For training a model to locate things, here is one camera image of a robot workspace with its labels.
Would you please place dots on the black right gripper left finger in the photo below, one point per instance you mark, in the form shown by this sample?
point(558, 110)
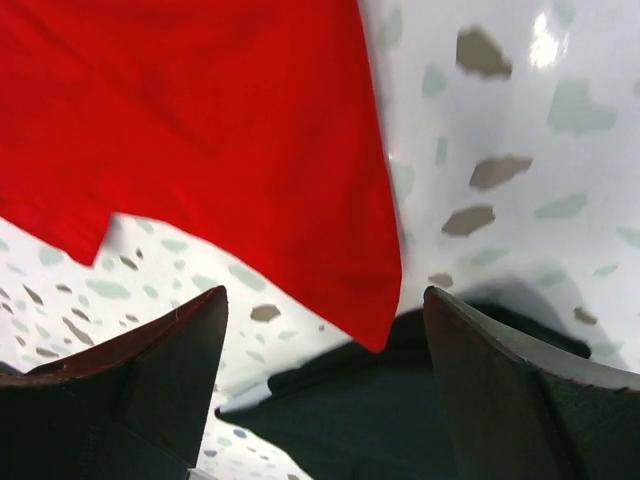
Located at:
point(133, 407)

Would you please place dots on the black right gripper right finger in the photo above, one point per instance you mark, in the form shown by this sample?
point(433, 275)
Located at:
point(520, 408)

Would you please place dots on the red t shirt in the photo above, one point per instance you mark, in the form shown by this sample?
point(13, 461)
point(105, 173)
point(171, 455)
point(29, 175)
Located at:
point(249, 124)

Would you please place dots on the folded black t shirt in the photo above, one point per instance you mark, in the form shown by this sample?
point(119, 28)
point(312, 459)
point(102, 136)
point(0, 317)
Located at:
point(353, 414)

